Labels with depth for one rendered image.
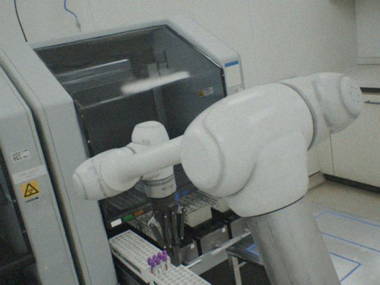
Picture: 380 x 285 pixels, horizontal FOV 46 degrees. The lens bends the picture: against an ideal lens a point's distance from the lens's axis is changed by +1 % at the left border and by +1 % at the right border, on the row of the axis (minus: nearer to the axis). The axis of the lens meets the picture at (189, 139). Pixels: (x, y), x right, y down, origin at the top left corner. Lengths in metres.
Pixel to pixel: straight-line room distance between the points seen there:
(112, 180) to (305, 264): 0.56
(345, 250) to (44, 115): 1.04
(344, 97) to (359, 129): 2.94
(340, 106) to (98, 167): 0.61
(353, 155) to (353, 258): 2.33
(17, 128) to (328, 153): 2.96
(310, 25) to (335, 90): 3.11
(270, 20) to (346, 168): 1.36
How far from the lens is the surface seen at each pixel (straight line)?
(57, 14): 2.65
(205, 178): 0.62
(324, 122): 0.73
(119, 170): 1.06
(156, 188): 1.23
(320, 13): 3.92
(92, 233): 1.60
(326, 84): 0.74
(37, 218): 1.52
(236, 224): 1.83
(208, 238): 1.76
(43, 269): 1.58
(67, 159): 1.50
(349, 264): 1.49
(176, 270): 1.47
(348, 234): 1.65
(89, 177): 1.10
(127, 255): 1.62
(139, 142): 1.19
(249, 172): 0.62
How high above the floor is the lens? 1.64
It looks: 16 degrees down
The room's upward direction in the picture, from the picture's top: 10 degrees counter-clockwise
